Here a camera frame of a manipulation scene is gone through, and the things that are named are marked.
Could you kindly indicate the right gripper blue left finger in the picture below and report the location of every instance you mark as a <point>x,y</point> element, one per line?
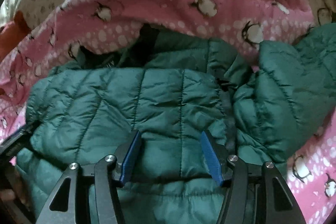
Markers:
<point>126,155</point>

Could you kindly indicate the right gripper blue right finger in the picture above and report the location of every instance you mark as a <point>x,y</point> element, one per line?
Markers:
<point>216,156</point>

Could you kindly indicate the dark green puffer jacket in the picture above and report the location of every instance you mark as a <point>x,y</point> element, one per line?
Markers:
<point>171,87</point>

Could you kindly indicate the pink penguin print blanket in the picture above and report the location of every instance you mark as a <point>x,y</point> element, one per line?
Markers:
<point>256,193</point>

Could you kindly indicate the red orange puffer garment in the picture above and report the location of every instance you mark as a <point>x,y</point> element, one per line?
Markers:
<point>12,34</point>

